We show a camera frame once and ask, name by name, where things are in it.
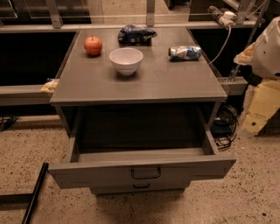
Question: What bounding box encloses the black cable bundle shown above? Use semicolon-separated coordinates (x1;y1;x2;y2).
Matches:
211;105;240;151

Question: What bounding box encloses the red apple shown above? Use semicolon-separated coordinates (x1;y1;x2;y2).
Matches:
84;36;102;56

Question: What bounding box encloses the grey drawer cabinet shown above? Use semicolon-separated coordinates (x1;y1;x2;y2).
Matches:
51;27;227;155

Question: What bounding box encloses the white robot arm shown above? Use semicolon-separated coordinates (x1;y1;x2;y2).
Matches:
234;17;280;135

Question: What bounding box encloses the black floor bar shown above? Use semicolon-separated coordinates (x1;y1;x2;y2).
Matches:
21;163;49;224

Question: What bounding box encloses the white ceramic bowl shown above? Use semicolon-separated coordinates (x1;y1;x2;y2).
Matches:
109;47;144;75

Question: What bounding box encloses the white power cable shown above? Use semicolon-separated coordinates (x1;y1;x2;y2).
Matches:
207;25;233;66

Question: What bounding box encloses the grey drawer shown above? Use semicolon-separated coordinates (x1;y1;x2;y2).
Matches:
47;105;237;190
90;181;190;195

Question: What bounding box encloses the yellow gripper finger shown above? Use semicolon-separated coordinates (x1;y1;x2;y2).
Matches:
241;80;280;135

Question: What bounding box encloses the crushed silver blue can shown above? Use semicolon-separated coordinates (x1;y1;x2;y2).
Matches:
168;45;202;62

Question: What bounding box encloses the grey lower drawer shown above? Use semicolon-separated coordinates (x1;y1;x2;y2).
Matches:
90;181;190;195

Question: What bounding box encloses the grey top drawer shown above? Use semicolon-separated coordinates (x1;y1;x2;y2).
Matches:
47;105;237;190

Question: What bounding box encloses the blue crumpled chip bag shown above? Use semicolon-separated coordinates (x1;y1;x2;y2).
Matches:
117;24;157;45

